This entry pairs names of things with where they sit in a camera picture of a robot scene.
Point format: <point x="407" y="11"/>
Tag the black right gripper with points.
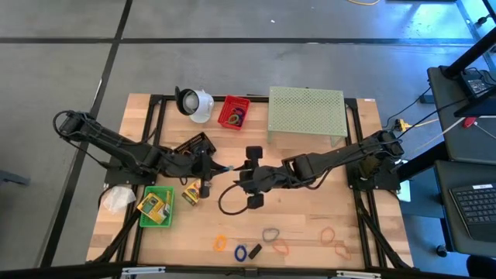
<point x="263" y="179"/>

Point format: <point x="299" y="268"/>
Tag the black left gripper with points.
<point x="193" y="168"/>

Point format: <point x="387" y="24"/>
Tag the blue rubber band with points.
<point x="228" y="168"/>
<point x="263" y="235"/>

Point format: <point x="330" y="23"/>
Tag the yellow green crayon box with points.
<point x="169" y="203"/>
<point x="191" y="195"/>
<point x="152" y="207"/>

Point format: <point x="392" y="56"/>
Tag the orange rubber band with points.
<point x="336" y="252"/>
<point x="286" y="250"/>
<point x="322" y="235"/>

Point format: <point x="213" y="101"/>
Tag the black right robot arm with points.
<point x="337" y="159"/>

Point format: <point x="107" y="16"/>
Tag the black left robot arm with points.
<point x="116" y="145"/>

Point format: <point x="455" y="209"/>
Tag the dark grey desk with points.
<point x="445" y="232"/>

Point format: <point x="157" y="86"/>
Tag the black side desk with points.
<point x="457" y="147"/>

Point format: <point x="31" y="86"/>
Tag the black plastic basket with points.
<point x="193" y="141"/>

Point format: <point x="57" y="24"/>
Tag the green plastic basket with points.
<point x="162" y="188"/>

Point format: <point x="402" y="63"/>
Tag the red plastic basket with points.
<point x="228" y="102"/>

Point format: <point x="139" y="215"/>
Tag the black wide rubber band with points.
<point x="254" y="251"/>

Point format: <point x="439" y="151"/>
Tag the green perforated metal shelf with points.
<point x="306" y="112"/>

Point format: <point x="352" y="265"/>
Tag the white plastic bag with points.
<point x="116" y="199"/>

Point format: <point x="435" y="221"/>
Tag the white paper sheet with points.
<point x="405" y="191"/>

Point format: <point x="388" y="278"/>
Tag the yellow power plug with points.
<point x="402" y="125"/>

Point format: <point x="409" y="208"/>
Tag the grey floor object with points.
<point x="11" y="178"/>

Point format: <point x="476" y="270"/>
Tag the black caster wheel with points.
<point x="441" y="250"/>

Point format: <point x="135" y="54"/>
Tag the small red tool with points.
<point x="469" y="122"/>

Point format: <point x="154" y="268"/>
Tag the black keyboard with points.
<point x="476" y="209"/>

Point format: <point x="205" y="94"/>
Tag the black power brick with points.
<point x="474" y="86"/>

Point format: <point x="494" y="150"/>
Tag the black monitor stand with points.
<point x="470" y="52"/>

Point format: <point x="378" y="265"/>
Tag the black aluminium table frame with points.
<point x="156" y="99"/>

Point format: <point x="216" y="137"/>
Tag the silver aluminium post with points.
<point x="143" y="270"/>
<point x="358" y="274"/>

